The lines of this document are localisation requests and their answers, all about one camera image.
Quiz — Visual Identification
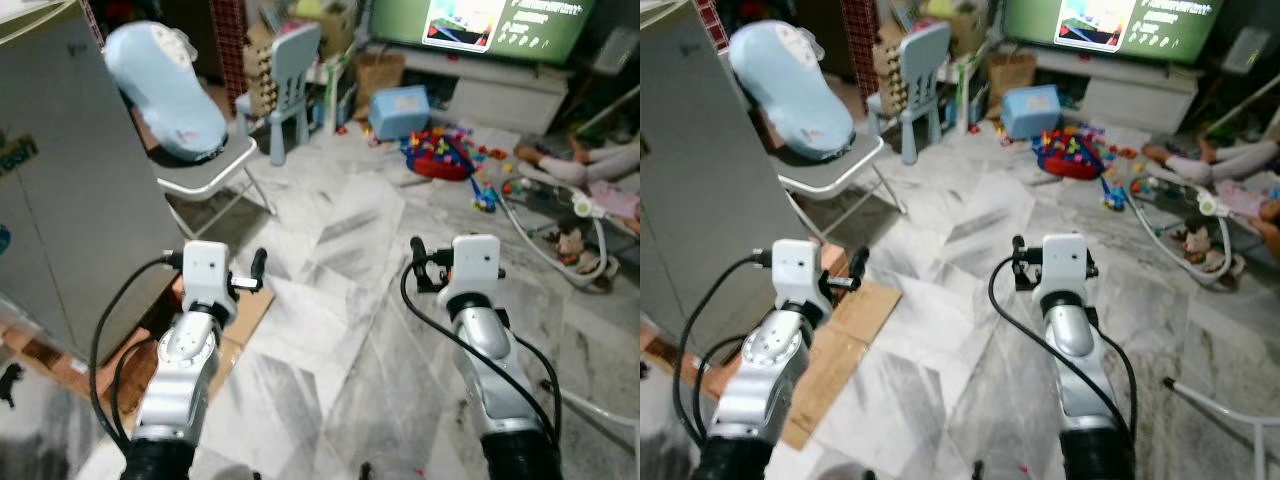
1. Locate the child on floor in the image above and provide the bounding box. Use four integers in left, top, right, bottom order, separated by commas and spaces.
513, 138, 641, 189
1142, 138, 1280, 187

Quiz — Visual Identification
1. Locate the red brick pillar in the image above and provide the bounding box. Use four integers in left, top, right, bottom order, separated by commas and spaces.
208, 0, 249, 113
840, 0, 881, 101

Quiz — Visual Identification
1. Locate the grey folding chair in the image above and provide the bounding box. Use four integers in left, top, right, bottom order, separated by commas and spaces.
760, 95, 906, 241
130, 95, 278, 239

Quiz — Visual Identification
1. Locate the blue plastic box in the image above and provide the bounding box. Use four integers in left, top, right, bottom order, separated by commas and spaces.
1001, 85, 1062, 142
367, 85, 432, 142

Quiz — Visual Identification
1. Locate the red toy basket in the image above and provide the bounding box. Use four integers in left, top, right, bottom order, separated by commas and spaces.
401, 127, 480, 184
1033, 127, 1106, 182

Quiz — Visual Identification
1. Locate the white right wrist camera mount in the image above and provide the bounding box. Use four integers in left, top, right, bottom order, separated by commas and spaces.
1033, 233, 1093, 309
438, 234, 502, 309

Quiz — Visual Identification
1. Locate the brown cardboard sheet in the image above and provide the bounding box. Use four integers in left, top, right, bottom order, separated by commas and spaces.
110, 280, 277, 426
775, 278, 903, 451

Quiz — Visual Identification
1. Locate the light blue baby seat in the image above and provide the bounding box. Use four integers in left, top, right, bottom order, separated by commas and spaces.
103, 20, 229, 163
728, 20, 856, 161

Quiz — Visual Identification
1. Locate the white baby bouncer frame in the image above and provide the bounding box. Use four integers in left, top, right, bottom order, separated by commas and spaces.
1128, 180, 1249, 291
498, 183, 616, 293

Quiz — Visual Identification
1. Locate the beige plush toy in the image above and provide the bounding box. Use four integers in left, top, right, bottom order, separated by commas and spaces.
555, 228, 593, 269
1178, 226, 1216, 269

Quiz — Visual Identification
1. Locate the flat screen television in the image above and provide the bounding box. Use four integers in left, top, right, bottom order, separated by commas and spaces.
368, 0, 598, 65
1003, 0, 1223, 65

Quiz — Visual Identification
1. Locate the cardboard box with toys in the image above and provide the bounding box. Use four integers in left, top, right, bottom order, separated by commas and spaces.
288, 0, 363, 49
920, 0, 991, 56

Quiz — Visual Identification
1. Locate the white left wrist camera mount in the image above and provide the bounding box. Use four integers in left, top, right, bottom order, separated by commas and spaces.
182, 241, 239, 323
772, 239, 835, 323

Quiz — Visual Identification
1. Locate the pink cloth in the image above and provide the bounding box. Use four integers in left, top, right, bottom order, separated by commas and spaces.
1220, 178, 1280, 223
588, 178, 641, 223

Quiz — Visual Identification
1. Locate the brown paper bag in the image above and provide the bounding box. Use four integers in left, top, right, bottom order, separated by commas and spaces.
353, 50, 407, 99
985, 50, 1039, 99

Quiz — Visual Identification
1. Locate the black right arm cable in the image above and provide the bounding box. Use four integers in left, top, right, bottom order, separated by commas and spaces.
987, 258, 1141, 441
400, 262, 563, 446

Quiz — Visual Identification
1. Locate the white television stand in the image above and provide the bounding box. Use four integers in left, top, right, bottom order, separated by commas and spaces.
395, 42, 573, 137
1030, 42, 1201, 137

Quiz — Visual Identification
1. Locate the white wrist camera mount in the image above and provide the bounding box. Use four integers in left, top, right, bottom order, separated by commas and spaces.
182, 241, 239, 323
772, 239, 835, 323
1033, 233, 1093, 309
438, 234, 502, 309

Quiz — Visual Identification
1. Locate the egg tray stack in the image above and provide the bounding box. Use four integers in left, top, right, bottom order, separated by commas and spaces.
875, 38, 907, 119
246, 38, 279, 121

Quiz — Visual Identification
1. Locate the white metal pipe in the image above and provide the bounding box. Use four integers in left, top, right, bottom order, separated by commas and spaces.
1163, 376, 1280, 480
558, 388, 641, 423

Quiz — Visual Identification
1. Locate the blue plastic child chair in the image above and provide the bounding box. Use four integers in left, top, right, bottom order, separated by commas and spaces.
235, 22, 323, 168
866, 22, 953, 167

